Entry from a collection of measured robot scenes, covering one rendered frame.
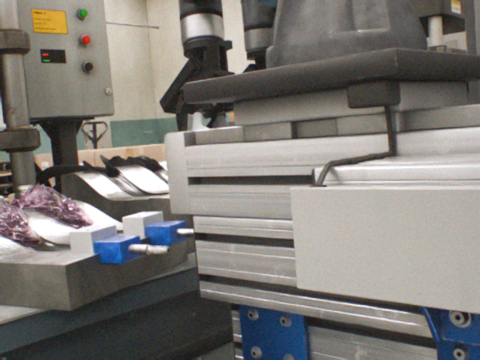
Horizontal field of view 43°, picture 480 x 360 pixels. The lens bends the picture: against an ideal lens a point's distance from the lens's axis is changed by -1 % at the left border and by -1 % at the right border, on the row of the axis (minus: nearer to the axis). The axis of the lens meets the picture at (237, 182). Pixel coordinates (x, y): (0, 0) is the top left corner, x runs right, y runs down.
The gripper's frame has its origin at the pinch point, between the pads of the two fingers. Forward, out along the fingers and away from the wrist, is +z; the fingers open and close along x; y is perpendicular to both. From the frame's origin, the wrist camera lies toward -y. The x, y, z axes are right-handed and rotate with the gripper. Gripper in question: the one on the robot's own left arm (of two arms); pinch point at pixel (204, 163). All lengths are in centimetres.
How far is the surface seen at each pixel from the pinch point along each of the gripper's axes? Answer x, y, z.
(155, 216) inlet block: -15.9, 6.0, 9.3
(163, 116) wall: 557, -702, -219
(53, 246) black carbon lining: -28.0, -1.5, 12.5
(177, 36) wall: 545, -635, -336
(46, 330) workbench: -33.6, 6.3, 22.7
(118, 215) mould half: -6.5, -16.9, 7.0
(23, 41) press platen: 0, -64, -42
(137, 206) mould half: -6.7, -10.8, 6.0
